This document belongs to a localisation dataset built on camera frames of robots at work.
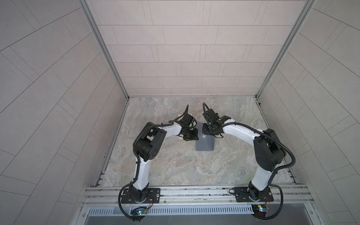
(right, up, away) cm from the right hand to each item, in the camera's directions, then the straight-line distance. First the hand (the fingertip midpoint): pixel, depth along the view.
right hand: (203, 131), depth 91 cm
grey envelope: (+1, -7, -1) cm, 7 cm away
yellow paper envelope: (-14, -2, -8) cm, 16 cm away
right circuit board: (+25, -35, -23) cm, 49 cm away
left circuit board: (-33, -33, -27) cm, 54 cm away
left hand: (-1, -4, +2) cm, 4 cm away
